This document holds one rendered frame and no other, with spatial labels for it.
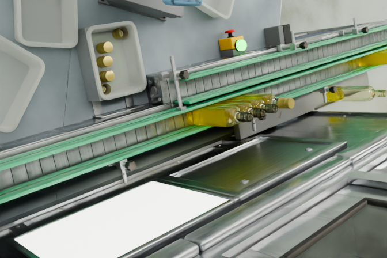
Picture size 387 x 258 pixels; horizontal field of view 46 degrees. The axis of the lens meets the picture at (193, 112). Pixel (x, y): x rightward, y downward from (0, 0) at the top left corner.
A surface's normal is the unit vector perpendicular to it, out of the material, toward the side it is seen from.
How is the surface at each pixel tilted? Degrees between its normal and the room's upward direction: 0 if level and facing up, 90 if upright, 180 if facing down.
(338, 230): 90
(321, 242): 90
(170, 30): 0
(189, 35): 0
